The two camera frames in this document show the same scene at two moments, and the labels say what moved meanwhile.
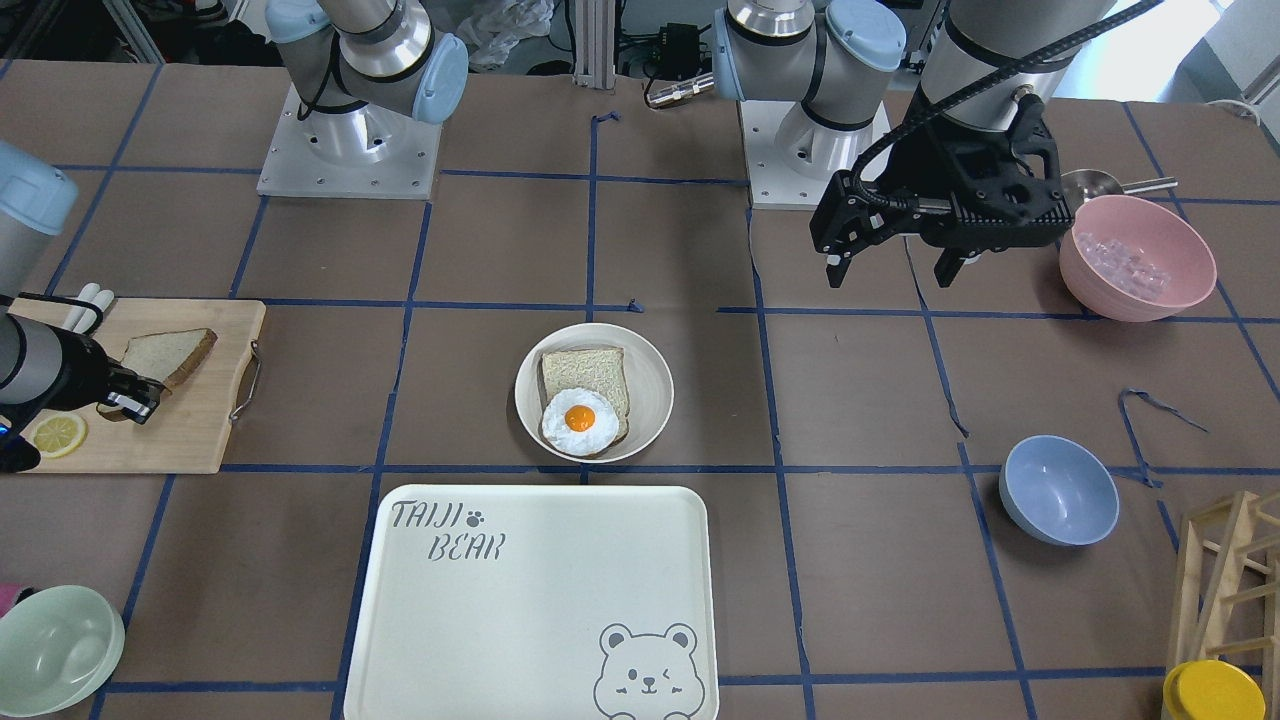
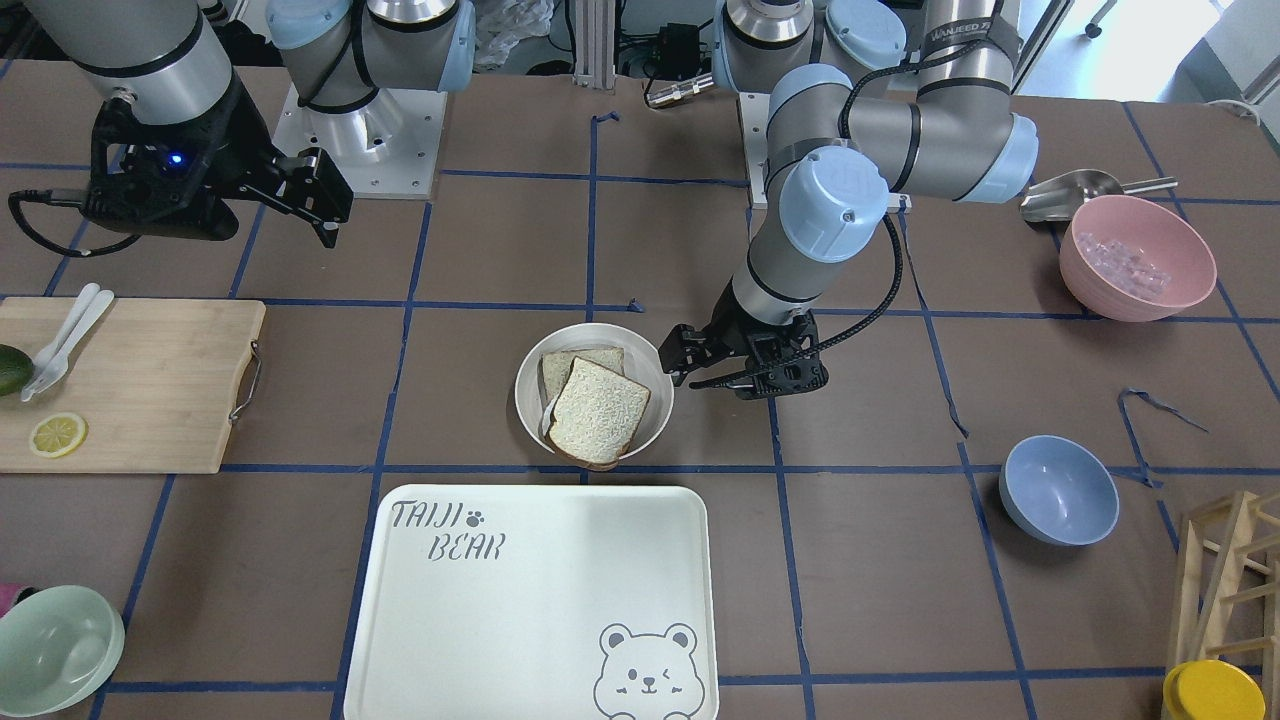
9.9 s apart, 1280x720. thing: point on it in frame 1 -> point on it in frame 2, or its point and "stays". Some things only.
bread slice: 163,356 -> 596,415
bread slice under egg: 599,369 stays
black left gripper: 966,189 -> 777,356
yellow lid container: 1212,690 stays
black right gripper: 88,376 -> 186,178
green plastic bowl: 58,646 stays
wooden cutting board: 186,433 stays
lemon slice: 59,435 stays
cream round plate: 649,385 stays
